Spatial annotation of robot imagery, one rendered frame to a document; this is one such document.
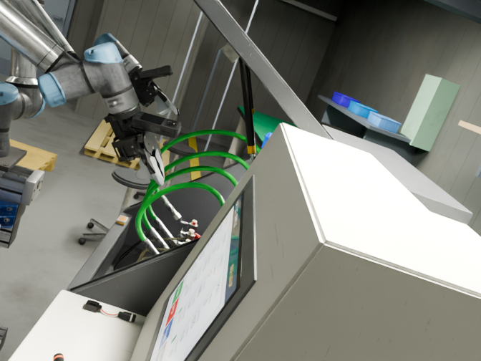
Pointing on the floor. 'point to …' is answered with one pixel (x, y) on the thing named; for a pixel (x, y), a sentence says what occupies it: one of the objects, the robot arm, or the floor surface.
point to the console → (341, 266)
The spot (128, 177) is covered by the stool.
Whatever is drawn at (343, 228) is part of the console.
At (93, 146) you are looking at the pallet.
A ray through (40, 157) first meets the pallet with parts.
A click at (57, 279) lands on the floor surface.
